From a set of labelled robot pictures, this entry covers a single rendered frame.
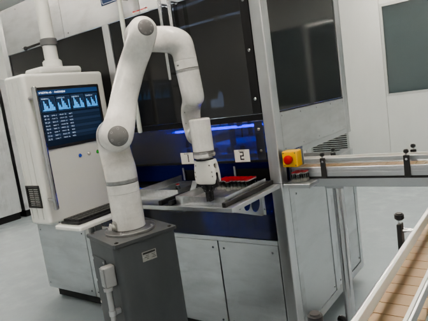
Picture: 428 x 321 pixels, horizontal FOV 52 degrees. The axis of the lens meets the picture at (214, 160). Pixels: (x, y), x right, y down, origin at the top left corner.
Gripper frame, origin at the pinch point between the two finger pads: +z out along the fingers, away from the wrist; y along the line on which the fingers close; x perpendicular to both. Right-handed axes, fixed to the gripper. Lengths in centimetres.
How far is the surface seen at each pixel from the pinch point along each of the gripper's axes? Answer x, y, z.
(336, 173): -49, -34, 2
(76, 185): -3, 89, -4
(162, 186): -30, 54, 3
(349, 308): -53, -33, 69
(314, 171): -49, -24, 1
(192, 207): 1.4, 9.0, 4.6
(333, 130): -109, -12, -11
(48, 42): -6, 95, -78
